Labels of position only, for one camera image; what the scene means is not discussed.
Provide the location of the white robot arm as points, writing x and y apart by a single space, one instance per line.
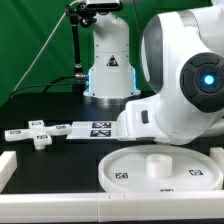
182 57

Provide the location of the white front fence bar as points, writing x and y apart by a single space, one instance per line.
106 207

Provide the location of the white marker plate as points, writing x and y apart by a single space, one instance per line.
88 130

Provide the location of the white fence block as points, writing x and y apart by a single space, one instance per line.
217 154
8 165

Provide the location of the white left fence block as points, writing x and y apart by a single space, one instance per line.
8 165

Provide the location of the white cross-shaped table base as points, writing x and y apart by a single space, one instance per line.
39 133

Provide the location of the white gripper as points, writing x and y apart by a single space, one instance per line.
137 122

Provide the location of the white right fence block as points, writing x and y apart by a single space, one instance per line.
217 154

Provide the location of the white round table top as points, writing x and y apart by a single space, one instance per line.
158 168

